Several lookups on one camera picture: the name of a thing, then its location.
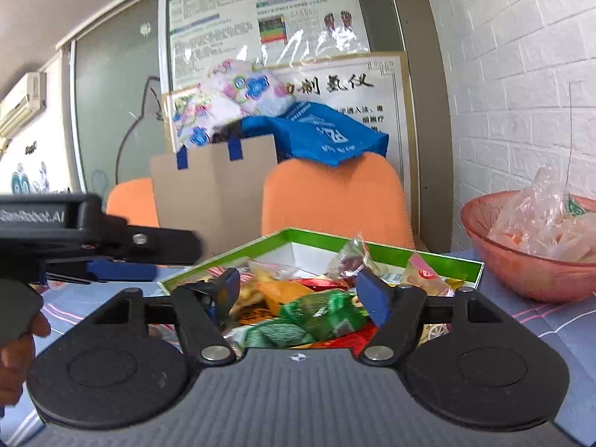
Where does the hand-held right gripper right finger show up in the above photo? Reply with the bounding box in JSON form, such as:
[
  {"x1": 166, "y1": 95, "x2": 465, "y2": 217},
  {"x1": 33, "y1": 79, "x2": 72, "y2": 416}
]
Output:
[{"x1": 355, "y1": 267, "x2": 507, "y2": 367}]

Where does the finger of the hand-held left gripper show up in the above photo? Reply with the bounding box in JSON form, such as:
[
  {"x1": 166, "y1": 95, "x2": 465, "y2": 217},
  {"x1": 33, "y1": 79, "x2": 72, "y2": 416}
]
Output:
[
  {"x1": 95, "y1": 213, "x2": 204, "y2": 267},
  {"x1": 45, "y1": 260, "x2": 158, "y2": 286}
]

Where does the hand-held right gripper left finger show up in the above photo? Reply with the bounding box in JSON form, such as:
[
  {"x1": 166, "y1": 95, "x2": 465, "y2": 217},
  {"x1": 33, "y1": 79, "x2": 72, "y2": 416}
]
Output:
[{"x1": 79, "y1": 267, "x2": 242, "y2": 367}]

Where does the green snack packet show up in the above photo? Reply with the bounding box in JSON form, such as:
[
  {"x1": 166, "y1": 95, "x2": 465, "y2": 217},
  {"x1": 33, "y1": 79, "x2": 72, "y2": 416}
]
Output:
[
  {"x1": 242, "y1": 322, "x2": 310, "y2": 349},
  {"x1": 279, "y1": 289, "x2": 373, "y2": 342}
]

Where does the pile of snack packets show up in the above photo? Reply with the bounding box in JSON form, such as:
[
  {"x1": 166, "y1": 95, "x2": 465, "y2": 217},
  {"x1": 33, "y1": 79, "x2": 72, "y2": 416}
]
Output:
[{"x1": 186, "y1": 235, "x2": 466, "y2": 350}]

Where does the clear yellow bread packet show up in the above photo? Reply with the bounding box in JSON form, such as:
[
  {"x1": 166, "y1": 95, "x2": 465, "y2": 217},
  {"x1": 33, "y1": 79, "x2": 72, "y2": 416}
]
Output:
[{"x1": 401, "y1": 250, "x2": 456, "y2": 298}]

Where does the green cardboard box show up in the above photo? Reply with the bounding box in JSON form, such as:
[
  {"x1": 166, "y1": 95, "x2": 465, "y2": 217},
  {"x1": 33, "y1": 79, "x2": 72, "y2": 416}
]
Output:
[{"x1": 158, "y1": 227, "x2": 485, "y2": 350}]

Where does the person's left hand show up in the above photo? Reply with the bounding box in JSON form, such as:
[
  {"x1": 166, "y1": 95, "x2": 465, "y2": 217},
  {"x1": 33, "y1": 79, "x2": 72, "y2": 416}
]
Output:
[{"x1": 0, "y1": 314, "x2": 52, "y2": 407}]

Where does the orange chair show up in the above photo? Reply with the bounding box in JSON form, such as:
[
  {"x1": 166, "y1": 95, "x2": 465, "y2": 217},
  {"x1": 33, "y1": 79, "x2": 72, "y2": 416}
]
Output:
[
  {"x1": 261, "y1": 153, "x2": 415, "y2": 250},
  {"x1": 106, "y1": 177, "x2": 161, "y2": 229}
]

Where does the brown cardboard sheet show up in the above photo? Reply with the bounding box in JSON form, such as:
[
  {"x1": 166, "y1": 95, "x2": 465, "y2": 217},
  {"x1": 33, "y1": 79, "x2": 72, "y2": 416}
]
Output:
[{"x1": 150, "y1": 134, "x2": 280, "y2": 261}]

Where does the cat outline window decal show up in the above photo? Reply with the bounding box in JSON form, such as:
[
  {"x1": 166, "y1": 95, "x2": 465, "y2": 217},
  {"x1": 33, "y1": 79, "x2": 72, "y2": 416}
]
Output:
[{"x1": 114, "y1": 74, "x2": 164, "y2": 182}]

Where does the white air conditioner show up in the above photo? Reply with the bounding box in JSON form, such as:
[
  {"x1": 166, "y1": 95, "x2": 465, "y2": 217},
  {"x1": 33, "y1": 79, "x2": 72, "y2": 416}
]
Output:
[{"x1": 0, "y1": 71, "x2": 48, "y2": 136}]

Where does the blue bag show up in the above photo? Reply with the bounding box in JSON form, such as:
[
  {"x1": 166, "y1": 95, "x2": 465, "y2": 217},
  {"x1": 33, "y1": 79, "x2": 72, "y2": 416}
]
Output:
[{"x1": 242, "y1": 101, "x2": 389, "y2": 167}]

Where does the floral cloth bag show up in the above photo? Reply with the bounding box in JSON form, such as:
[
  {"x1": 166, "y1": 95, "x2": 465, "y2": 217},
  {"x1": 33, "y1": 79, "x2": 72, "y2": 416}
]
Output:
[{"x1": 170, "y1": 58, "x2": 296, "y2": 152}]

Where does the clear plastic bag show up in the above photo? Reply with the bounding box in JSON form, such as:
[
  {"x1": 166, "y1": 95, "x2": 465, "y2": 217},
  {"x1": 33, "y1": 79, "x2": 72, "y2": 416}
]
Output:
[{"x1": 489, "y1": 163, "x2": 596, "y2": 264}]

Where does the blue flower wall decal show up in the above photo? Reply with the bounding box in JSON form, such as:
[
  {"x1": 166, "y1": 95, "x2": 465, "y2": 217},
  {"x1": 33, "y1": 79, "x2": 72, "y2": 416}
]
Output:
[{"x1": 9, "y1": 162, "x2": 52, "y2": 195}]

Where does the printed wall poster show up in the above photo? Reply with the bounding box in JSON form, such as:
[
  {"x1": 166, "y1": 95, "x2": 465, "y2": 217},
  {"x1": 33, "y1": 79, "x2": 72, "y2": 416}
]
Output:
[{"x1": 167, "y1": 0, "x2": 373, "y2": 91}]

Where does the thin black wire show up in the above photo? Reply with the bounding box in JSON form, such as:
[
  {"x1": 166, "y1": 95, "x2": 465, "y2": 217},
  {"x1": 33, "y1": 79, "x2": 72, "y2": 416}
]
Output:
[{"x1": 565, "y1": 80, "x2": 585, "y2": 196}]

